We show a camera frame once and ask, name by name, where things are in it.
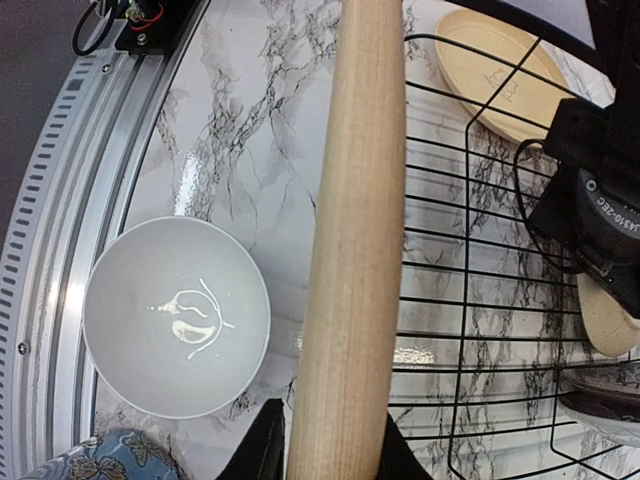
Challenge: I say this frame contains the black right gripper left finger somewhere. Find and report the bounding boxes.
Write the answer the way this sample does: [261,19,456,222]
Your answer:
[217,399,285,480]

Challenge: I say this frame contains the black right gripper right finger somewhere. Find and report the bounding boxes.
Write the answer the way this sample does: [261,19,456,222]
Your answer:
[376,414,433,480]

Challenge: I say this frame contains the black wire dish rack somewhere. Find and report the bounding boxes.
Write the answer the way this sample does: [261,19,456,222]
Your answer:
[389,1,639,479]

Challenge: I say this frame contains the large white bowl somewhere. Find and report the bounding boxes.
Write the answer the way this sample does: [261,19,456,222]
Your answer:
[82,216,271,420]

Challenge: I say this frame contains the grey reindeer plate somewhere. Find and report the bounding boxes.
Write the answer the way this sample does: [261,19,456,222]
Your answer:
[560,362,639,415]

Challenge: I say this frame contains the pale yellow round plate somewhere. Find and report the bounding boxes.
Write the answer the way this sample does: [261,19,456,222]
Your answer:
[435,9,573,143]

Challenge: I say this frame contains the cream bird pattern plate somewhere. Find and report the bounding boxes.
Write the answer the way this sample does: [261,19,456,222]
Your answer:
[576,274,639,358]

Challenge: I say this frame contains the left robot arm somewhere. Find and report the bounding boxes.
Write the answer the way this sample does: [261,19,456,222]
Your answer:
[526,1,639,317]

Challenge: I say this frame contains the blue handled mug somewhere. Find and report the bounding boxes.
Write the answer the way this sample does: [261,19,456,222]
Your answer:
[21,428,186,480]

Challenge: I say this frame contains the aluminium front rail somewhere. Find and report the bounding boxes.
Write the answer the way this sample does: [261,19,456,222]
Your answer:
[1,1,207,479]

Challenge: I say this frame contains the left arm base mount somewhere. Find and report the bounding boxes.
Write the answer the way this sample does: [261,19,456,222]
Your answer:
[71,0,201,57]

